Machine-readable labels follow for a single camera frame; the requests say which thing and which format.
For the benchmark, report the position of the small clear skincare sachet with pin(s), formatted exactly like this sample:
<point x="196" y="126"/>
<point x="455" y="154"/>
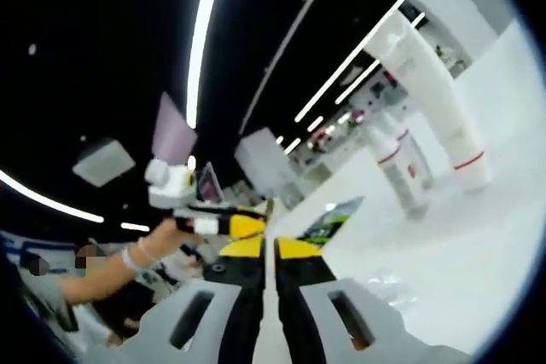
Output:
<point x="392" y="289"/>

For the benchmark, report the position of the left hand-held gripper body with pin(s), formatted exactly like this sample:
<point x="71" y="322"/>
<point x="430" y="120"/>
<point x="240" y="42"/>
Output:
<point x="172" y="193"/>

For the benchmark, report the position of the long curved ceiling light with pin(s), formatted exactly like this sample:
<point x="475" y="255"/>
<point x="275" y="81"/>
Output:
<point x="200" y="40"/>

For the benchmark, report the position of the pink hanging screen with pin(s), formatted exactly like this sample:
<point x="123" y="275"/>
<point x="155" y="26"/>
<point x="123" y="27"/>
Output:
<point x="172" y="134"/>

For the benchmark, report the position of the white skincare tube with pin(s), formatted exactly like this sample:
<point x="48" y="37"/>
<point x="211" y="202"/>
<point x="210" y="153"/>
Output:
<point x="431" y="91"/>

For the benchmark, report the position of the square ceiling air vent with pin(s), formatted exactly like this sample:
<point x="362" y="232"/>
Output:
<point x="104" y="163"/>

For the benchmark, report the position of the green skincare sachet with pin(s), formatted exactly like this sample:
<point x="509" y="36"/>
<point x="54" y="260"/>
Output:
<point x="335" y="219"/>

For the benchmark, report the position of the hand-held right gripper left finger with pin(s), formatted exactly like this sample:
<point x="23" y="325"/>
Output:
<point x="239" y="304"/>

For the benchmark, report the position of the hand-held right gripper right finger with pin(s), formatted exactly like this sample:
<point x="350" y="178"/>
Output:
<point x="303" y="304"/>

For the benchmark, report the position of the person's left hand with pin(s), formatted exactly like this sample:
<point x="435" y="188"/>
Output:
<point x="179" y="232"/>

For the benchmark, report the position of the grey shirt sleeve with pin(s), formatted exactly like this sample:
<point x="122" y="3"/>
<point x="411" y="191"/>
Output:
<point x="53" y="304"/>

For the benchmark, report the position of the desk monitor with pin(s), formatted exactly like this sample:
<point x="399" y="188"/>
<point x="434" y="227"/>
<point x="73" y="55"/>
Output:
<point x="211" y="183"/>

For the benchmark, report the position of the clear skincare bottle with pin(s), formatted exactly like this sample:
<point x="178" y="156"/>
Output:
<point x="403" y="180"/>

